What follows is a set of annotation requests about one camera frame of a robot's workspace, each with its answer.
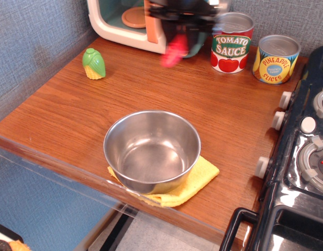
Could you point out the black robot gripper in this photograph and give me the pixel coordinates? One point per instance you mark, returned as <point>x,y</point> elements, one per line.
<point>186,12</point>

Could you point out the red-handled metal spoon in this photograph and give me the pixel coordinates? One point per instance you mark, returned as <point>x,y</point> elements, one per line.
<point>174,52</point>

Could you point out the silver metal pot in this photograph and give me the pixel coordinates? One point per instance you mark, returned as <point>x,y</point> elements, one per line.
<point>152,151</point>

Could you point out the tomato sauce can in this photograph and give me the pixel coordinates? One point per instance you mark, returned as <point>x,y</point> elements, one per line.
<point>231,42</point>

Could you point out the teal toy microwave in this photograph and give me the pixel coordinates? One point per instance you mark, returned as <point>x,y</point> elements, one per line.
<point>129,23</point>

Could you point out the green yellow toy corn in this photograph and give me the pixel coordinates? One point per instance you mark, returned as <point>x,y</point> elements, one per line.
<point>93,64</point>

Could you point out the pineapple slices can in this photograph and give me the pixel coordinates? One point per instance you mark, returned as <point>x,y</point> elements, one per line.
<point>275,59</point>

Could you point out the white stove knob upper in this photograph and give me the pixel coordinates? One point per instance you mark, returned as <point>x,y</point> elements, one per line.
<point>285,99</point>

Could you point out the white stove knob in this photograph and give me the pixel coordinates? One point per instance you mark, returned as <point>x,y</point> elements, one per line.
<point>262,165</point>
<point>285,99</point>
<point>278,120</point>

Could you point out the white stove knob middle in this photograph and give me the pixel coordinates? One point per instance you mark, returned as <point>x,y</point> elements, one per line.
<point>278,120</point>

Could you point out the yellow folded cloth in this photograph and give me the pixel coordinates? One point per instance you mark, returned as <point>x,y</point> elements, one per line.
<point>201,174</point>

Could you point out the white stove knob lower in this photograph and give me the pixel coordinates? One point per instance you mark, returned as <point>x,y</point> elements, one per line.
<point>262,165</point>

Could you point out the black toy stove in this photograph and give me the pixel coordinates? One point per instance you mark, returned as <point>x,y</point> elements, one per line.
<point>290,215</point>

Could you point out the orange object at corner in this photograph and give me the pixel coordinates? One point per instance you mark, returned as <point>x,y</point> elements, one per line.
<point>17,246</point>

